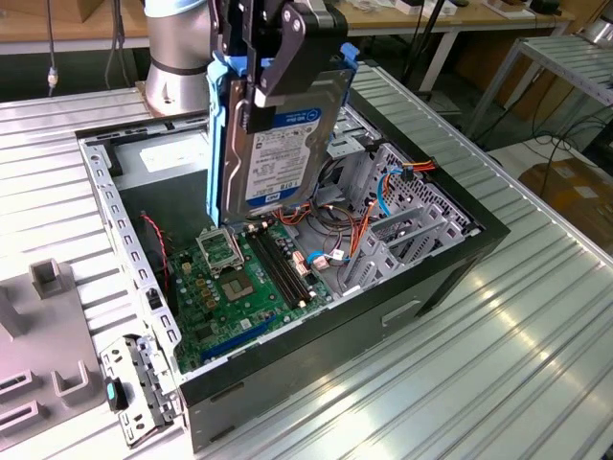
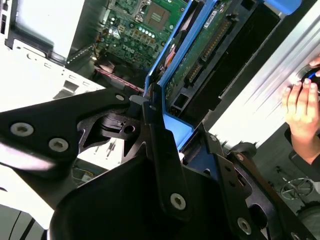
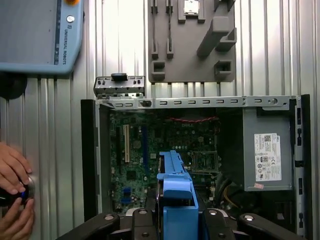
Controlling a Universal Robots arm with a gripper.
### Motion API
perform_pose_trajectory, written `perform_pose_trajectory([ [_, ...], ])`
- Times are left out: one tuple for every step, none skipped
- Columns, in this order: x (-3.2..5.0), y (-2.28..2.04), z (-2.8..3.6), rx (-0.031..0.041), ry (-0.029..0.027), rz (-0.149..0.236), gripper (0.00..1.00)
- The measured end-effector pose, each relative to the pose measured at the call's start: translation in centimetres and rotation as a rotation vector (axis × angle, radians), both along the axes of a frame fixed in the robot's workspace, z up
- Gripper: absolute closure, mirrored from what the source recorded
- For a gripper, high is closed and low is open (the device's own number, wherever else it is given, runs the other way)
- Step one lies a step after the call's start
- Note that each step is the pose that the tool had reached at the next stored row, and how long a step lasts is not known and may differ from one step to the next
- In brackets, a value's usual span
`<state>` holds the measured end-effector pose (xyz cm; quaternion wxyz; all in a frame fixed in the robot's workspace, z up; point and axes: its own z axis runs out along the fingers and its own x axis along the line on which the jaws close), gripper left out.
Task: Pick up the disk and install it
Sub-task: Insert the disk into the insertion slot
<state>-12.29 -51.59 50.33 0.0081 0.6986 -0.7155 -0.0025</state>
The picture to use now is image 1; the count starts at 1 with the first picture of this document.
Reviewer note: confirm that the CPU socket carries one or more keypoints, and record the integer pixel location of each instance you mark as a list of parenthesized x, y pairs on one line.
[(238, 287)]

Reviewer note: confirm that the black RAM slot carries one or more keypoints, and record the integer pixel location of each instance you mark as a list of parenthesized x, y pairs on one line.
[(292, 268), (278, 268), (285, 268), (271, 268)]

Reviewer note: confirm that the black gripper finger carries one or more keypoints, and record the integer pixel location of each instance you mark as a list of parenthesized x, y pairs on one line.
[(282, 52), (227, 29)]

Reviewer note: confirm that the grey metal bracket flap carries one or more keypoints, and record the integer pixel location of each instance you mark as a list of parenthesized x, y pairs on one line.
[(143, 383)]

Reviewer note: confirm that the cardboard box with label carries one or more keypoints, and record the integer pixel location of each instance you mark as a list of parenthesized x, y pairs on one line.
[(574, 201)]

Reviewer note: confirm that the small white box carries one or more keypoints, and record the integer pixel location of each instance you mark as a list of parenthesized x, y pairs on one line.
[(407, 7)]

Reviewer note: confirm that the black open PC case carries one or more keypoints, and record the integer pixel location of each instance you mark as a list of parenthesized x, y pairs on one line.
[(287, 364)]

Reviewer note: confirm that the small black device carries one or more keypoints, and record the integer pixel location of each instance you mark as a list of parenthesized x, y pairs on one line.
[(546, 6)]

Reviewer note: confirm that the wooden desk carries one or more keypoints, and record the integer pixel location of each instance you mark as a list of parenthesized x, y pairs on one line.
[(383, 21)]

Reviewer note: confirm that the grey metal drive cage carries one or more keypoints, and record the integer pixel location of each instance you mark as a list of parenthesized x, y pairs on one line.
[(354, 167)]

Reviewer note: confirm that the blue expansion slot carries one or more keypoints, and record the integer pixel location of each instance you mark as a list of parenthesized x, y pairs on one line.
[(239, 338)]

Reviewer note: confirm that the grey metal disk bay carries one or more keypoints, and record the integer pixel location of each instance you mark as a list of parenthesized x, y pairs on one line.
[(378, 268)]

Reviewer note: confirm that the black latch with blue tab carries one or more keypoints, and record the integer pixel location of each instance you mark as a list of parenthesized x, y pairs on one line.
[(115, 395)]

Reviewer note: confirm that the grey part rack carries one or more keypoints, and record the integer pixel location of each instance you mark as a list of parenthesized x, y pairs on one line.
[(43, 335)]

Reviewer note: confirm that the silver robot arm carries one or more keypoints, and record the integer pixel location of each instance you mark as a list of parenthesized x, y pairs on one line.
[(172, 48)]

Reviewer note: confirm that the grey power supply unit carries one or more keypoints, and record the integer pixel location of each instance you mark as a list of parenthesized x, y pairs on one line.
[(158, 201)]

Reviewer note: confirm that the brown cardboard box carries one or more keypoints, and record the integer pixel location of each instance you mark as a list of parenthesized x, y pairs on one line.
[(88, 8)]

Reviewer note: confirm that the hard disk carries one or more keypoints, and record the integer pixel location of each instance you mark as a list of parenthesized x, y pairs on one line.
[(278, 158)]

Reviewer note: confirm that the green motherboard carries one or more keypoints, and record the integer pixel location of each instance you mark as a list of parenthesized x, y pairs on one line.
[(225, 321)]

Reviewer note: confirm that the metal slat side table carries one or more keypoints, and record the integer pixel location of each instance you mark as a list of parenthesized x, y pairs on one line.
[(570, 62)]

